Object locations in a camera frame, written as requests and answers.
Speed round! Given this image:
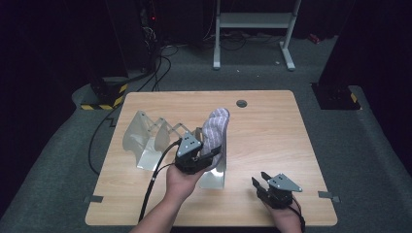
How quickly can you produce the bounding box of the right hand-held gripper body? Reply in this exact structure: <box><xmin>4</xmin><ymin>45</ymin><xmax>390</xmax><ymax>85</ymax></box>
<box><xmin>257</xmin><ymin>173</ymin><xmax>303</xmax><ymax>210</ymax></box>

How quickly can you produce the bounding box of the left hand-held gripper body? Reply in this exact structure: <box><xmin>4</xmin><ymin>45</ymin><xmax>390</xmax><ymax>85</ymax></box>
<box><xmin>174</xmin><ymin>130</ymin><xmax>215</xmax><ymax>176</ymax></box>

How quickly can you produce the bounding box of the striped grey cloth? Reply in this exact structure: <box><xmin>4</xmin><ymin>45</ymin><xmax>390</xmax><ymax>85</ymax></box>
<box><xmin>200</xmin><ymin>107</ymin><xmax>231</xmax><ymax>169</ymax></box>

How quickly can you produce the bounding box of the expandable grey metal bookend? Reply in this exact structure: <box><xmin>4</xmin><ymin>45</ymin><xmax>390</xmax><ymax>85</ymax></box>
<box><xmin>121</xmin><ymin>110</ymin><xmax>227</xmax><ymax>190</ymax></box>

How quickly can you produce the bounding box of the grey tape piece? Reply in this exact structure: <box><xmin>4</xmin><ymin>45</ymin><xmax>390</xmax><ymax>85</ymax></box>
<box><xmin>84</xmin><ymin>194</ymin><xmax>105</xmax><ymax>204</ymax></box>
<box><xmin>318</xmin><ymin>190</ymin><xmax>341</xmax><ymax>204</ymax></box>

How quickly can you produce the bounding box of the black base with wide hazard stripes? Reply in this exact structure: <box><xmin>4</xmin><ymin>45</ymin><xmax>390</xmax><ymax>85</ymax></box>
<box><xmin>81</xmin><ymin>82</ymin><xmax>129</xmax><ymax>111</ymax></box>

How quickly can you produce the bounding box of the black base with small hazard stripe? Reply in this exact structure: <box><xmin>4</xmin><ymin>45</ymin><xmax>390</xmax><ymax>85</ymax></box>
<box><xmin>310</xmin><ymin>82</ymin><xmax>362</xmax><ymax>111</ymax></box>

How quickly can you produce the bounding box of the dark equipment rack with red light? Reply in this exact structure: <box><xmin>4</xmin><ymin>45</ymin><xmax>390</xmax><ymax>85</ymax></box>
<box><xmin>137</xmin><ymin>0</ymin><xmax>163</xmax><ymax>74</ymax></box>

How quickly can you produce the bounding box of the white metal stand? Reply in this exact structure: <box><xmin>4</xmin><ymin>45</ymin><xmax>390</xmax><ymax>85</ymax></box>
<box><xmin>212</xmin><ymin>0</ymin><xmax>302</xmax><ymax>72</ymax></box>

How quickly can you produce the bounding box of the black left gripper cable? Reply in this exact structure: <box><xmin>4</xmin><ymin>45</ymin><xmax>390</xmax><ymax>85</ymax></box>
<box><xmin>138</xmin><ymin>138</ymin><xmax>183</xmax><ymax>223</ymax></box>

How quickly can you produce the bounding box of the long black floor cable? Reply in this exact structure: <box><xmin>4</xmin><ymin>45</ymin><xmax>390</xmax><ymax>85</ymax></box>
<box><xmin>87</xmin><ymin>45</ymin><xmax>179</xmax><ymax>177</ymax></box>

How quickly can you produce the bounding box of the cable bundle under stand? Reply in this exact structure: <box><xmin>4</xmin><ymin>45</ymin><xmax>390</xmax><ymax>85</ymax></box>
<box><xmin>220</xmin><ymin>30</ymin><xmax>283</xmax><ymax>51</ymax></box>

